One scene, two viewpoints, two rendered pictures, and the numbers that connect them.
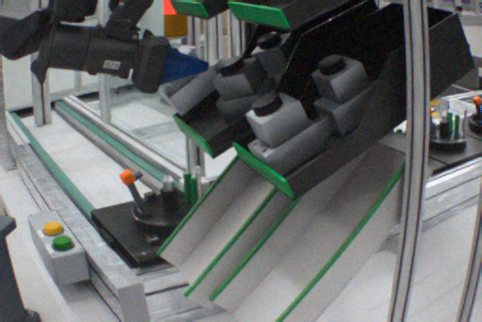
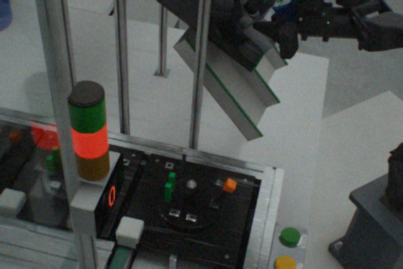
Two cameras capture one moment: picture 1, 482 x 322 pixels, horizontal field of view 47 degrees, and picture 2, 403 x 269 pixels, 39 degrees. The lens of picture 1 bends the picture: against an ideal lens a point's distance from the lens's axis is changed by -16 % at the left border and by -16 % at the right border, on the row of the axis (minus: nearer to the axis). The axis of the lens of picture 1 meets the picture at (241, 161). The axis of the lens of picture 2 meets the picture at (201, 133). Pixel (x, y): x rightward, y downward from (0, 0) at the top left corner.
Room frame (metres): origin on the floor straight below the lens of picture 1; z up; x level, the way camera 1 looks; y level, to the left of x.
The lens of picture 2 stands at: (1.55, 0.60, 1.92)
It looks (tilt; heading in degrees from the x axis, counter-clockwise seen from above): 46 degrees down; 221
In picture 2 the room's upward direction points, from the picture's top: 5 degrees clockwise
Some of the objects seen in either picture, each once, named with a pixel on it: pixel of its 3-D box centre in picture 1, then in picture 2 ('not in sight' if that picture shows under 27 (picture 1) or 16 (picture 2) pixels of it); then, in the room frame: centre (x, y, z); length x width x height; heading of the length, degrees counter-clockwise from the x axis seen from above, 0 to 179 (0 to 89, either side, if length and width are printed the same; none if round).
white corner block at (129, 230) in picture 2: (194, 189); (129, 232); (1.14, 0.09, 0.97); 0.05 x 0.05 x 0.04; 31
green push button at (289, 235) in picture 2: (62, 245); (290, 237); (0.91, 0.31, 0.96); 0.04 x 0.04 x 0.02
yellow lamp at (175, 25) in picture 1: (175, 24); (92, 157); (1.23, 0.12, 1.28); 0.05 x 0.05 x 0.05
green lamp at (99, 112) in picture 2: not in sight; (87, 108); (1.23, 0.12, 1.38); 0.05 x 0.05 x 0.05
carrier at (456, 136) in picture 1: (443, 126); not in sight; (1.39, -0.52, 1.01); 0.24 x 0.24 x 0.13; 31
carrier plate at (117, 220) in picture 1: (171, 223); (189, 208); (1.01, 0.12, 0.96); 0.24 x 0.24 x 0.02; 31
